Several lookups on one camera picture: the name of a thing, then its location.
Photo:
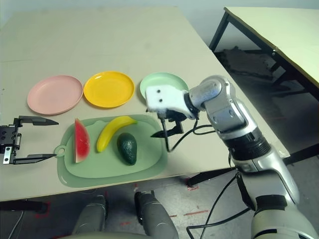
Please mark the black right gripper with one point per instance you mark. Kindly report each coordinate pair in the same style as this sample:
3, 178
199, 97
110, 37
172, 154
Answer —
174, 116

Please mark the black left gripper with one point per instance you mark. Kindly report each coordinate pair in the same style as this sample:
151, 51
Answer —
8, 139

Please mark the red watermelon slice toy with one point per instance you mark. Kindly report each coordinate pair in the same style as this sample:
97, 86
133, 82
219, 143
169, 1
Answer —
81, 142

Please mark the dark green toy avocado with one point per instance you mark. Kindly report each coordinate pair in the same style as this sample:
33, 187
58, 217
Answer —
127, 149

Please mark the yellow toy banana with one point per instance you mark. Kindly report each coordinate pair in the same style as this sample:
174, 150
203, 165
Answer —
109, 133

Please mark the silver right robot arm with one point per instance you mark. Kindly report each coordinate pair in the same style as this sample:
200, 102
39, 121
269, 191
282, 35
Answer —
249, 139

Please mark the pink plastic plate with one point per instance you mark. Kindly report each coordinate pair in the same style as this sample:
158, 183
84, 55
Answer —
54, 94

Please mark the mint green plastic plate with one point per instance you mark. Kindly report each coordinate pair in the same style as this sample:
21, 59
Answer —
162, 78

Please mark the black table foot bar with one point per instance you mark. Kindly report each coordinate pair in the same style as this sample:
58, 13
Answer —
22, 206
211, 174

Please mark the green cutting board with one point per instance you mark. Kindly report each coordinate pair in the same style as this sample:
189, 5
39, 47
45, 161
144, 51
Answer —
107, 171

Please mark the yellow plastic plate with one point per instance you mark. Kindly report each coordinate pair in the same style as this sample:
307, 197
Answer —
109, 90

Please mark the grey robot right leg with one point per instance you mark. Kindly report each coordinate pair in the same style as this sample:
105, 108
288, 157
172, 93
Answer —
154, 216

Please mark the grey robot leg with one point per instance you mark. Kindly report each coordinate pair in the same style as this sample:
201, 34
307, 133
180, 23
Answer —
154, 216
91, 214

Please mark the grey robot left leg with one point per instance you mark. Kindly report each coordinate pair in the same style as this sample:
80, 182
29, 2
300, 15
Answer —
91, 214

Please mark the grey robot torso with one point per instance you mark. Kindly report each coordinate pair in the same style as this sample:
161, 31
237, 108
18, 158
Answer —
104, 236

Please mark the black-framed side table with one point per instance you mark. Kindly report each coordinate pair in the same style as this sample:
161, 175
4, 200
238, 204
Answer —
286, 39

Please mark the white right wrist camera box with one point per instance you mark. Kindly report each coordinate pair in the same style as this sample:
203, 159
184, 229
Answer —
167, 98

